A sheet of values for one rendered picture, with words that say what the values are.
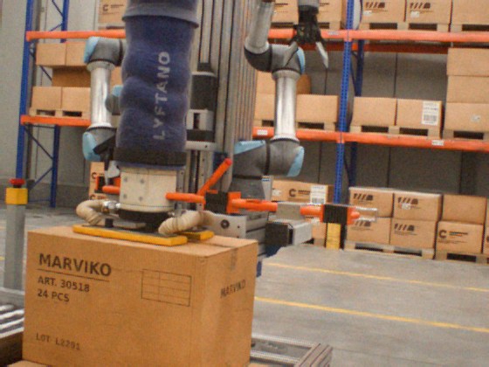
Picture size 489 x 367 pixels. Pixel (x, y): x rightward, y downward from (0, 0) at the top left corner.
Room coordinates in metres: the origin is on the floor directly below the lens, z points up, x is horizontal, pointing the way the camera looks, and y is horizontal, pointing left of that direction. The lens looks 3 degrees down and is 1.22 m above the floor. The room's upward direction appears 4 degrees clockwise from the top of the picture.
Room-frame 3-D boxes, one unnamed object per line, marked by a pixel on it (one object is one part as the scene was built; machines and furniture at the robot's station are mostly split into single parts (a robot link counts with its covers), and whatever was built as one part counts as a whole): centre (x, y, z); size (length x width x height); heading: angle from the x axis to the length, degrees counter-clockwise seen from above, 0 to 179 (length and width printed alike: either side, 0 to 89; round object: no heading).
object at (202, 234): (2.10, 0.25, 0.97); 0.34 x 0.10 x 0.05; 68
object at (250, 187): (2.50, -0.02, 1.09); 0.15 x 0.15 x 0.10
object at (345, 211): (1.79, -0.27, 1.07); 0.08 x 0.07 x 0.05; 68
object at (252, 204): (2.05, 0.06, 1.07); 0.93 x 0.30 x 0.04; 68
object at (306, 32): (2.21, -0.18, 1.66); 0.09 x 0.08 x 0.12; 160
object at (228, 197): (1.92, 0.05, 1.07); 0.10 x 0.08 x 0.06; 158
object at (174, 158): (2.02, 0.28, 1.19); 0.23 x 0.23 x 0.04
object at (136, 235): (1.93, 0.32, 0.97); 0.34 x 0.10 x 0.05; 68
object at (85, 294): (2.01, 0.28, 0.74); 0.60 x 0.40 x 0.40; 69
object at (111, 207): (2.01, 0.29, 1.01); 0.34 x 0.25 x 0.06; 68
